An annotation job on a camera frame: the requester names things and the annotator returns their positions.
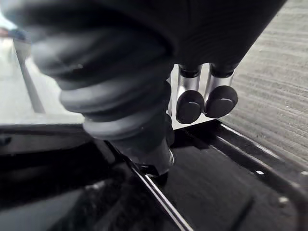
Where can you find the right robot hand, black cloth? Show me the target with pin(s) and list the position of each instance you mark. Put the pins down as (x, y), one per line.
(115, 48)

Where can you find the black dishwasher body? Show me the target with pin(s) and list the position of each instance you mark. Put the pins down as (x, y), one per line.
(48, 192)

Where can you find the black dishwasher door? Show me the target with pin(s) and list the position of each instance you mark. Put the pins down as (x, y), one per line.
(216, 183)

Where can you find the grey cabinet edge strip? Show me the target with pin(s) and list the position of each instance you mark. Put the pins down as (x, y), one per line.
(30, 79)

